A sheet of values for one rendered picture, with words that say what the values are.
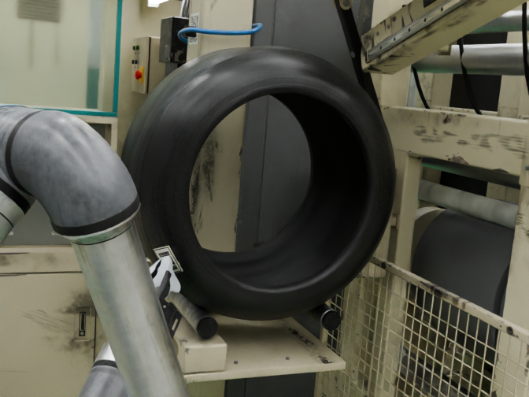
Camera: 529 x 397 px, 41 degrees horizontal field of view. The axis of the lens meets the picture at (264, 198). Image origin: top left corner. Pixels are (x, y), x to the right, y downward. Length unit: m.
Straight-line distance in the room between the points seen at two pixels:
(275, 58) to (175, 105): 0.22
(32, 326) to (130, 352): 1.05
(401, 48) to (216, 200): 0.58
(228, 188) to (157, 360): 0.83
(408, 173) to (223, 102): 0.74
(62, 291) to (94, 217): 1.15
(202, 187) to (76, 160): 0.90
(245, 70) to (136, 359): 0.62
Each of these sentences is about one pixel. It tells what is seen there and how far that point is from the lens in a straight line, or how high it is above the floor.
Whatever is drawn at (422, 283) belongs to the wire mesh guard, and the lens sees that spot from 1.57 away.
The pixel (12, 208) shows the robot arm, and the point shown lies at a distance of 0.98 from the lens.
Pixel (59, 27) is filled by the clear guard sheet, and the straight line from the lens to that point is 1.96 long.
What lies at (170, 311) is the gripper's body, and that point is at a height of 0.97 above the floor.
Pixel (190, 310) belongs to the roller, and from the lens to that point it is 1.50.
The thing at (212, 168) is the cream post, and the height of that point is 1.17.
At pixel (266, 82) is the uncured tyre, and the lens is 1.38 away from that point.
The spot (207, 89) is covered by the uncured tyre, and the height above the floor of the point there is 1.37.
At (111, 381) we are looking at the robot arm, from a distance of 1.21.
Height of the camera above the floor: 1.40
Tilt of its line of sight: 9 degrees down
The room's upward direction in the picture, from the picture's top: 5 degrees clockwise
